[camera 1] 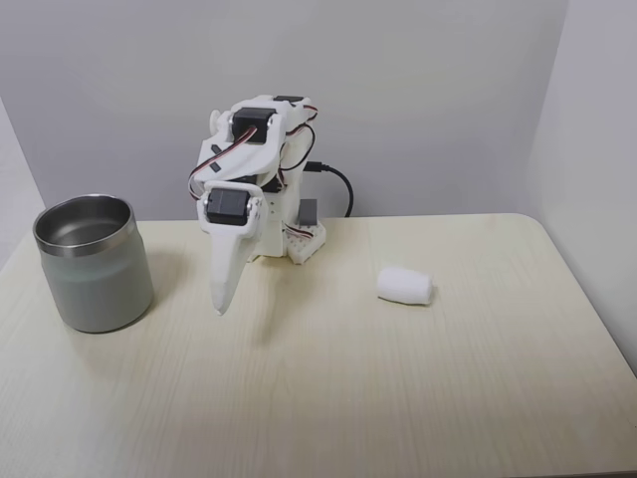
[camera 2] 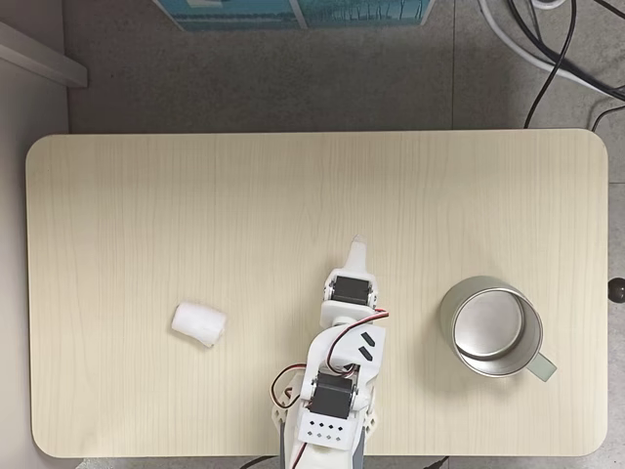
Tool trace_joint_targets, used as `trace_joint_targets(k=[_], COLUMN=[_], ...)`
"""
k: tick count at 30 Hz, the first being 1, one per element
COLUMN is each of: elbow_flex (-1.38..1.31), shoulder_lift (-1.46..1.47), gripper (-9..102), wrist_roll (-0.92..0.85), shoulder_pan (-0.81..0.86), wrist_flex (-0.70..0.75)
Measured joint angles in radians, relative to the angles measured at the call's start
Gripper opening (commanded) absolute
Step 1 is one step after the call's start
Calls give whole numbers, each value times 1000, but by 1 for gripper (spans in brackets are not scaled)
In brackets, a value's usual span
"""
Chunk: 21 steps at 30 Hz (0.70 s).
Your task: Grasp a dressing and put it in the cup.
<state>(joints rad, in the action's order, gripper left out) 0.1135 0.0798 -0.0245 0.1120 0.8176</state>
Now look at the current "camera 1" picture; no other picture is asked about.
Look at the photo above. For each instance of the grey steel cup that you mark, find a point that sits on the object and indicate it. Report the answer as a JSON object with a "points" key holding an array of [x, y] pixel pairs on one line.
{"points": [[94, 289]]}

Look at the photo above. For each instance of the white gauze dressing roll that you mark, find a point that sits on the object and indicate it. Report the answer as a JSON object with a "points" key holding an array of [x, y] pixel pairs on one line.
{"points": [[404, 286]]}

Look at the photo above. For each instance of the grey table clamp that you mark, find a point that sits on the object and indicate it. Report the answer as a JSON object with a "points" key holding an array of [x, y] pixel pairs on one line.
{"points": [[309, 213]]}

